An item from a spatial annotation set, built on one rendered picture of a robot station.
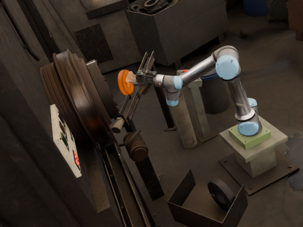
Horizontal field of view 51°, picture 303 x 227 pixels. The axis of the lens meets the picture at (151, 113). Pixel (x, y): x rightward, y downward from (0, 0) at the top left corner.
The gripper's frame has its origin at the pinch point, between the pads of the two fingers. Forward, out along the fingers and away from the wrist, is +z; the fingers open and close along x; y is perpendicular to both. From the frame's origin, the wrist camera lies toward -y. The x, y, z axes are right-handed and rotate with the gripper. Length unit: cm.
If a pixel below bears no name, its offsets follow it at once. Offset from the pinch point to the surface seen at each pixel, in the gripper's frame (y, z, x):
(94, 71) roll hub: 34, -5, 45
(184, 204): -19, -50, 67
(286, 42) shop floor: -65, -117, -204
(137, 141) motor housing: -38.8, -9.1, 12.4
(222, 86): -55, -56, -86
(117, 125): -24.9, 2.2, 15.1
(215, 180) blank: -2, -62, 64
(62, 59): 41, 7, 49
